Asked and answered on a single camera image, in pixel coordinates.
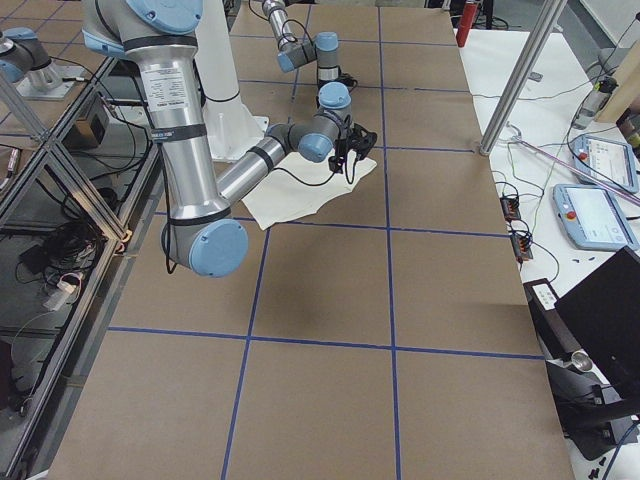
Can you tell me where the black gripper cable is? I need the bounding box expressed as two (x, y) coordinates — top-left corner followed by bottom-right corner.
(274, 149), (361, 187)

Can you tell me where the robot arm grey silver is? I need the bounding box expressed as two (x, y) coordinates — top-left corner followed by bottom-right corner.
(83, 1), (355, 278)
(260, 0), (358, 91)

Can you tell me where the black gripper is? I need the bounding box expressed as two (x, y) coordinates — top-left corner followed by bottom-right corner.
(316, 72), (358, 89)
(328, 128), (355, 173)

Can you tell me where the aluminium frame post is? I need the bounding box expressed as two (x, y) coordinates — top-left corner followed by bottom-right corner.
(479, 0), (568, 156)

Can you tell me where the red cylinder tube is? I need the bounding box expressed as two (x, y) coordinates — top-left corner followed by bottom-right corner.
(456, 0), (477, 48)

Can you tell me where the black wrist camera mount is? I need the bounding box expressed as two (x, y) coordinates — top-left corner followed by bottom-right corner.
(348, 123), (378, 162)

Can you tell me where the white long-sleeve cat shirt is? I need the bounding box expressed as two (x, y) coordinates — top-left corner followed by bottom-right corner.
(242, 152), (377, 230)

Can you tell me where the far blue teach pendant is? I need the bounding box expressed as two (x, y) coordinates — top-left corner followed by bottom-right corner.
(570, 134), (639, 194)

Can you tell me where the aluminium frame rail structure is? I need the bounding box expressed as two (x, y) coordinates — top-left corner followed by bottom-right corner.
(1, 59), (159, 479)

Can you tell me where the blue teach pendant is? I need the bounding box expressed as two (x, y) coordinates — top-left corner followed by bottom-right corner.
(552, 184), (639, 252)
(570, 134), (639, 194)

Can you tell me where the metal rod with hook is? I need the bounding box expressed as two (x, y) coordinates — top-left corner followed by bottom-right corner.
(504, 122), (640, 194)

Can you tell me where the small orange circuit board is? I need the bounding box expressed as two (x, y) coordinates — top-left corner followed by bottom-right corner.
(500, 196), (521, 222)

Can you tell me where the floor cable bundle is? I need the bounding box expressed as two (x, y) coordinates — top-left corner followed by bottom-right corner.
(14, 219), (109, 311)

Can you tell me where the near blue teach pendant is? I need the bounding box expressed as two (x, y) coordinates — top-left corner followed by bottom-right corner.
(552, 184), (639, 252)

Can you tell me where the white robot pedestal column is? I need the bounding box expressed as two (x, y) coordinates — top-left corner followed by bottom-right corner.
(195, 0), (269, 163)

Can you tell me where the neighbour robot arm base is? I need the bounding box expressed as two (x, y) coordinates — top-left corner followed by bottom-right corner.
(1, 27), (73, 100)

